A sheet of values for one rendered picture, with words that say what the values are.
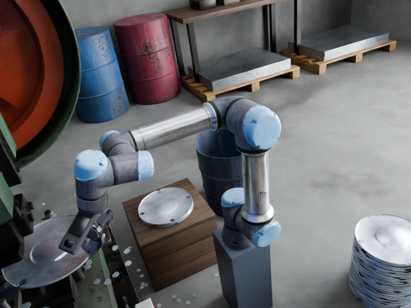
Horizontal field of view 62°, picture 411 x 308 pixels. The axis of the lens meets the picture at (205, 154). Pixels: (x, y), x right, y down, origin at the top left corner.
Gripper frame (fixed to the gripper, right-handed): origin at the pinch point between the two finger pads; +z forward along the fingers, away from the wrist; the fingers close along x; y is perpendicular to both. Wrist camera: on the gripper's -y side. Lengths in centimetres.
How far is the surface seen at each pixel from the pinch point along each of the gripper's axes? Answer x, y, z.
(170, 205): -3, 68, 43
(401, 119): -142, 243, 35
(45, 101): 38, 33, -22
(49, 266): 9.6, -5.8, 4.6
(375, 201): -116, 131, 44
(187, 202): -11, 72, 41
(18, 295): 13.3, -14.9, 8.7
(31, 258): 16.9, -4.7, 6.7
